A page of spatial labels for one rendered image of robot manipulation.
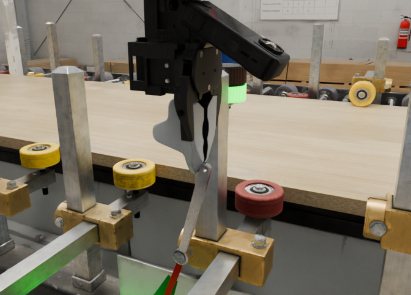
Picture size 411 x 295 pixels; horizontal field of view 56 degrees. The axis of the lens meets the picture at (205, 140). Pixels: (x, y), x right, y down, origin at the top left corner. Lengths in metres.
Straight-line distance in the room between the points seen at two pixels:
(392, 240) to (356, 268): 0.30
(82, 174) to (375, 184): 0.50
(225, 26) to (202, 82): 0.06
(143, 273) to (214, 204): 0.19
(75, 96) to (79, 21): 9.20
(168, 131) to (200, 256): 0.22
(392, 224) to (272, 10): 7.34
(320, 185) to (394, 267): 0.22
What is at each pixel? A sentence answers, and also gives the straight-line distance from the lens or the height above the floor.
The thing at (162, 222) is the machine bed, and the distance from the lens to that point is 0.89.
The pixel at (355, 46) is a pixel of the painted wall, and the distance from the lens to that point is 7.57.
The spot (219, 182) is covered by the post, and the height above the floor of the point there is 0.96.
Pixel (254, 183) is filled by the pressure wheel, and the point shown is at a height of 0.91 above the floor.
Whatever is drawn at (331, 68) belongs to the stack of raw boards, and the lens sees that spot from 6.32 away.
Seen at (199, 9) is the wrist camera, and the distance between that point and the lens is 0.40.
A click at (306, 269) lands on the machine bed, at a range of 0.81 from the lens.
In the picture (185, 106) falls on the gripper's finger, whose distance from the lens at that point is 0.39.
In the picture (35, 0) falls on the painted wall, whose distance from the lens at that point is 10.68.
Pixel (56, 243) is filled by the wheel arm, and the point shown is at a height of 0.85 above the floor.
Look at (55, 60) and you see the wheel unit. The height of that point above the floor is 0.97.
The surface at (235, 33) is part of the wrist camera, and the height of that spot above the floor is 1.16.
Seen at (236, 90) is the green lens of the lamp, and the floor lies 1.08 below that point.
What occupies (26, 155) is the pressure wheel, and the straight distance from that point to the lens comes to 0.89.
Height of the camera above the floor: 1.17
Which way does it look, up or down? 17 degrees down
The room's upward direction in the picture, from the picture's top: straight up
